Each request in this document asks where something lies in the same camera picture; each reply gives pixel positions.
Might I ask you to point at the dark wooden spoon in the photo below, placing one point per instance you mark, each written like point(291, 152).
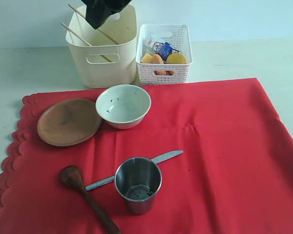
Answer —
point(71, 176)

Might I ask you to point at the orange fried food piece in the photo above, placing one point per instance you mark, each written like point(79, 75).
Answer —
point(156, 59)

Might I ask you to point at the white perforated basket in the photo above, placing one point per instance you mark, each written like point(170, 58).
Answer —
point(178, 36)

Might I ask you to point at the yellow cheese wedge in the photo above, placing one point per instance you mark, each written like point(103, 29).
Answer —
point(147, 58)

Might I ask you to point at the steel table knife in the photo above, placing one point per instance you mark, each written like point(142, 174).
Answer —
point(157, 159)

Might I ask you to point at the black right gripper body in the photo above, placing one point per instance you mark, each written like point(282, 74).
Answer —
point(98, 11)

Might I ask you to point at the white ceramic bowl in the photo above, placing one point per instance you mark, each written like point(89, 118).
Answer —
point(123, 106)

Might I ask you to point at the red tablecloth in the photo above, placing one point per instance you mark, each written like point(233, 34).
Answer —
point(235, 175)

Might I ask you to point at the brown wooden plate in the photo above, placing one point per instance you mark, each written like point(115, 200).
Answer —
point(69, 122)

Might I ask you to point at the stainless steel cup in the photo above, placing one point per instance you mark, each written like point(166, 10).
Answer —
point(138, 180)

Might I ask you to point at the yellow lemon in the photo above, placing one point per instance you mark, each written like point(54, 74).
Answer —
point(176, 58)

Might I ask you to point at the cream plastic bin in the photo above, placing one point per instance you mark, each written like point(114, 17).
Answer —
point(94, 70)

